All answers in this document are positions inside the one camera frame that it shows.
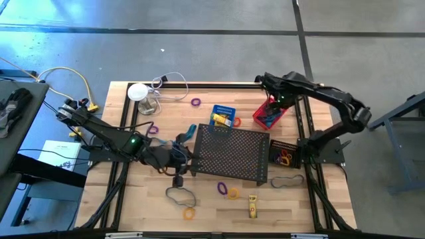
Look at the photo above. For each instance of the grey black work gloves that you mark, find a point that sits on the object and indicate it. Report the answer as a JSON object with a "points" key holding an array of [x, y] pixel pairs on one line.
{"points": [[15, 103]]}

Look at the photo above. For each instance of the white paper booklet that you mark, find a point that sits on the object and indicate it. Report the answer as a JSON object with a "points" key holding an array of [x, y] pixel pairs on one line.
{"points": [[56, 152]]}

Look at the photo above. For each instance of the black plastic basket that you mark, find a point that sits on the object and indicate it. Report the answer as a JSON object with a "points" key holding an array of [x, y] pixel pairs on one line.
{"points": [[282, 145]]}

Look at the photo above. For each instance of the red plastic basket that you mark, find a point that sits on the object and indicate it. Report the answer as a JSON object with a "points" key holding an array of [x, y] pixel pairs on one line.
{"points": [[257, 116]]}

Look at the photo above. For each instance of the grey metal cart frame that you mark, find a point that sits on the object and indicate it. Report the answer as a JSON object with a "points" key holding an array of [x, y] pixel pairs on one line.
{"points": [[396, 156]]}

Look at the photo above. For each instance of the silver metal bracket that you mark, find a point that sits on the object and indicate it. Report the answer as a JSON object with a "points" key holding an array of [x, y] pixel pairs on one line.
{"points": [[123, 235], [308, 236]]}

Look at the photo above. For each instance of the black perforated metal shelf riser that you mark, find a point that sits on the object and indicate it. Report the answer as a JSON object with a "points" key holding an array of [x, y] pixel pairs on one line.
{"points": [[232, 156]]}

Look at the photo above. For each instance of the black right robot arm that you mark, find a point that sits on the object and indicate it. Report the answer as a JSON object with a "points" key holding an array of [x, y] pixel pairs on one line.
{"points": [[318, 93]]}

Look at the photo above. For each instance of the black aluminium table frame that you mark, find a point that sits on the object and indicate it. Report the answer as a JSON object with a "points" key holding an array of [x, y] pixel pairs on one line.
{"points": [[216, 85]]}

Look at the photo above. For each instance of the dark grey side table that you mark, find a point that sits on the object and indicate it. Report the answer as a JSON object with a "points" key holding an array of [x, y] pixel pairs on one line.
{"points": [[23, 146]]}

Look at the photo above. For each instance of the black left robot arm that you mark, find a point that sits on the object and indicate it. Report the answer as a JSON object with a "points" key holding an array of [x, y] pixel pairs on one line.
{"points": [[106, 130]]}

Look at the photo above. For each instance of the white mushroom lamp wooden base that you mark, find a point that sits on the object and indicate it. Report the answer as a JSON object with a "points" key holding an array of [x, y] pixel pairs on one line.
{"points": [[137, 92]]}

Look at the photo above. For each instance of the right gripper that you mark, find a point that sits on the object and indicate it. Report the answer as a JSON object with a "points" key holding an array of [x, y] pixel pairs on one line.
{"points": [[280, 105]]}

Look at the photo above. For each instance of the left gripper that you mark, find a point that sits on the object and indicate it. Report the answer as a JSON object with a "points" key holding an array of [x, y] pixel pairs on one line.
{"points": [[164, 161]]}

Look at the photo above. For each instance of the blue plastic basket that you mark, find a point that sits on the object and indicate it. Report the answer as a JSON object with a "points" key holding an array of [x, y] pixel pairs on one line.
{"points": [[222, 109]]}

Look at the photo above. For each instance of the small yellow crayon box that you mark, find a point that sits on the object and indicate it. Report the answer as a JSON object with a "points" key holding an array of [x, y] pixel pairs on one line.
{"points": [[253, 206], [221, 119]]}

